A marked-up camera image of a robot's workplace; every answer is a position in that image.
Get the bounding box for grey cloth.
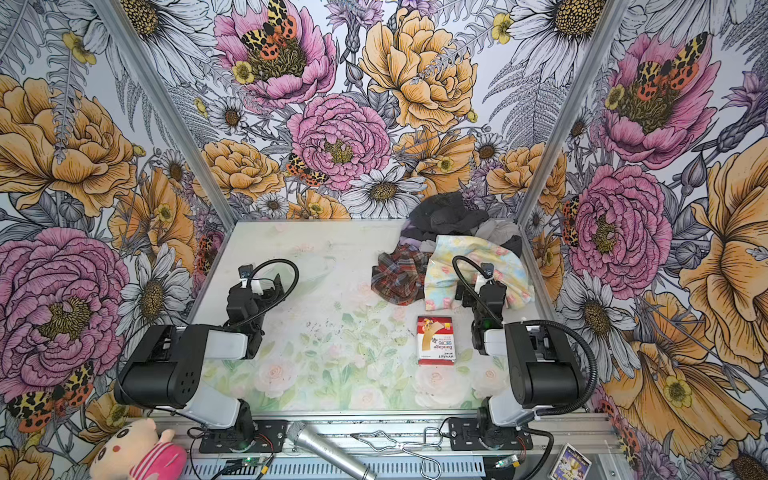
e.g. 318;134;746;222
474;218;520;246

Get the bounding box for pink plush doll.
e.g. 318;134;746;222
89;418;188;480

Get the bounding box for black cloth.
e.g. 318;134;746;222
400;192;522;257

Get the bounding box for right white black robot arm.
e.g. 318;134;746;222
450;255;599;450

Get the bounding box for lavender cloth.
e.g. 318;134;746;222
399;236;436;254

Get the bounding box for red plaid cloth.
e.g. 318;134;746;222
371;244;431;306

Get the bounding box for silver microphone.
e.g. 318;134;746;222
286;421;377;480

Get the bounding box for metal wire hanger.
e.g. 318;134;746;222
350;430;444;480

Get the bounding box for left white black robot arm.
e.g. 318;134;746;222
115;259;300;453

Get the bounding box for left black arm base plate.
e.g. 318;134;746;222
199;420;289;454

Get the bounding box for colourful card box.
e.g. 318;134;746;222
548;444;592;480

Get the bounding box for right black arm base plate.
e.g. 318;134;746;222
445;417;533;451

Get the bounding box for left black corrugated cable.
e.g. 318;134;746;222
227;258;300;330

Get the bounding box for pastel floral cloth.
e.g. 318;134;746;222
423;234;535;312

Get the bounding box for right black corrugated cable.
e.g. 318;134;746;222
451;255;599;416

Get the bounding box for black corrugated cable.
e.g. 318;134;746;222
451;255;599;416
227;258;300;330

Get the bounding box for red bandage box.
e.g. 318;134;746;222
417;316;456;365

